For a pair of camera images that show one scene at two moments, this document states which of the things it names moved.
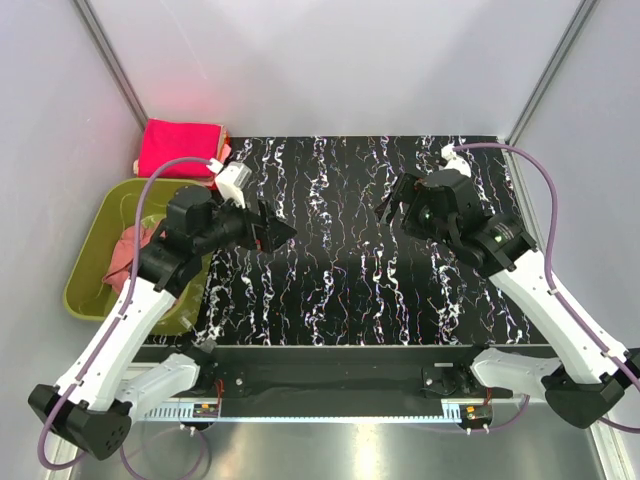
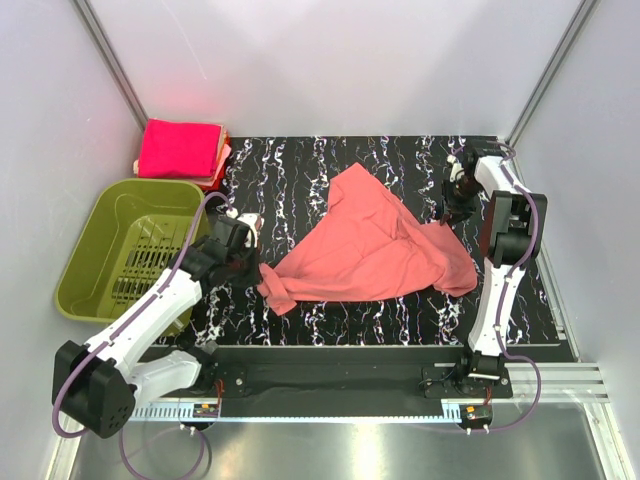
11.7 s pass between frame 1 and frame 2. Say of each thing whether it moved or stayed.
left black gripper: moved
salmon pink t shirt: moved
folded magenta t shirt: stayed
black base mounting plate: stayed
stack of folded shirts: stayed
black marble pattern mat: stayed
